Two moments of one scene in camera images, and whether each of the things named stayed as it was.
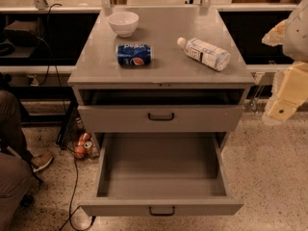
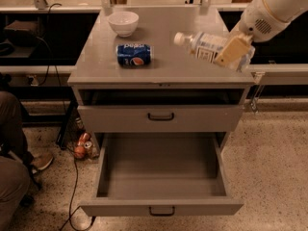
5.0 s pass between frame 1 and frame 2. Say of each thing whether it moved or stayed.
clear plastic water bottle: moved
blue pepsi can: stayed
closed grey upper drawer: stayed
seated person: stayed
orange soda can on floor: stayed
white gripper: moved
